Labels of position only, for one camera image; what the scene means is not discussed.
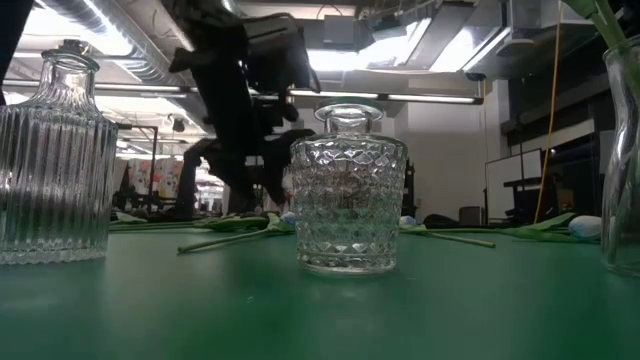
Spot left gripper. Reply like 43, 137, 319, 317
184, 59, 317, 207

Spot white artificial tulip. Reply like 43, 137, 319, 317
398, 214, 497, 249
177, 210, 299, 255
414, 212, 604, 245

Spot diamond-pattern clear glass vase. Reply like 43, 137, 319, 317
289, 97, 409, 275

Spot ribbed clear glass vase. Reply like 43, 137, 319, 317
0, 39, 120, 265

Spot smooth clear glass vase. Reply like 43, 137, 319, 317
599, 34, 640, 279

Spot black upright panel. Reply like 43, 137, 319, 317
177, 149, 199, 221

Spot green table mat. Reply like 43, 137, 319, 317
0, 227, 640, 360

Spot grey bin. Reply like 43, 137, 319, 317
458, 205, 485, 226

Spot whiteboard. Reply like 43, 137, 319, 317
484, 148, 545, 221

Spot silver round ventilation duct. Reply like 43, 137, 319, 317
39, 0, 231, 136

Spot black metal table frame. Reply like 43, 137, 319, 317
109, 215, 604, 237

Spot large silver air duct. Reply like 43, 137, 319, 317
357, 0, 614, 81

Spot yellow hanging cable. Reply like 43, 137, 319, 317
533, 0, 564, 225

